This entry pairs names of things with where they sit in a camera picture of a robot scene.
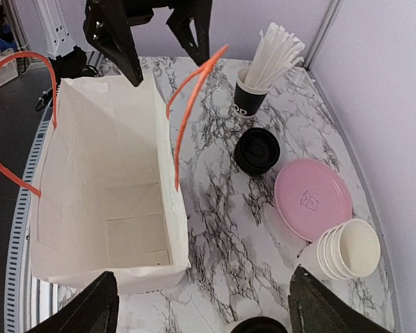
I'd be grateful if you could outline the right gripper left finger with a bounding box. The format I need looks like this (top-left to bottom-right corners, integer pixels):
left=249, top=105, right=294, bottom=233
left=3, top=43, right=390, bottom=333
left=30, top=271, right=119, bottom=333

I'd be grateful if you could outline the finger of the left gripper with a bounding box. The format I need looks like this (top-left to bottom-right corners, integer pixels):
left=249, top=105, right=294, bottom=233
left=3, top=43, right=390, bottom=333
left=166, top=0, right=213, bottom=66
left=83, top=0, right=143, bottom=87

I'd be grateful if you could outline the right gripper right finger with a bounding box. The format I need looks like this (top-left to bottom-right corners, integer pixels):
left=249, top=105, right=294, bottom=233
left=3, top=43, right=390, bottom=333
left=288, top=266, right=387, bottom=333

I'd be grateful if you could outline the paper takeout bag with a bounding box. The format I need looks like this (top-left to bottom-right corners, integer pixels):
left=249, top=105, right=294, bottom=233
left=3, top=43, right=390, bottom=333
left=0, top=44, right=229, bottom=296

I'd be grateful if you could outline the stack of white paper cups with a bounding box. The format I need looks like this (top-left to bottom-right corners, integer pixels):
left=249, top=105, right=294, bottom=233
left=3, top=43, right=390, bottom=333
left=297, top=219, right=381, bottom=281

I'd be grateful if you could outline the black cup with straws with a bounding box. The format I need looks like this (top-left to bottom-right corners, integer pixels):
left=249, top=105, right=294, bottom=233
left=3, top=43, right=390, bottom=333
left=232, top=22, right=305, bottom=118

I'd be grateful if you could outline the pink plate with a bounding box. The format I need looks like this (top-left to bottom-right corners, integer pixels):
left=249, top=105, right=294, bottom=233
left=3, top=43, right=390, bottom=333
left=274, top=159, right=352, bottom=242

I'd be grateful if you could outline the stack of black lids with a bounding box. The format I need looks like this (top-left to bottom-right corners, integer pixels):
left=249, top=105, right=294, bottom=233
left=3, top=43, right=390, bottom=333
left=233, top=128, right=281, bottom=176

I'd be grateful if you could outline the aluminium front rail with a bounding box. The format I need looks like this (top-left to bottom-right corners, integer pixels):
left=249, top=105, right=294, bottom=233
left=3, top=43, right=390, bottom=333
left=2, top=117, right=56, bottom=333

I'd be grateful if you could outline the right aluminium frame post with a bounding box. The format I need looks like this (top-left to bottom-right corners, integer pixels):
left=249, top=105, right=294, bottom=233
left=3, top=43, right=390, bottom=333
left=303, top=0, right=344, bottom=71

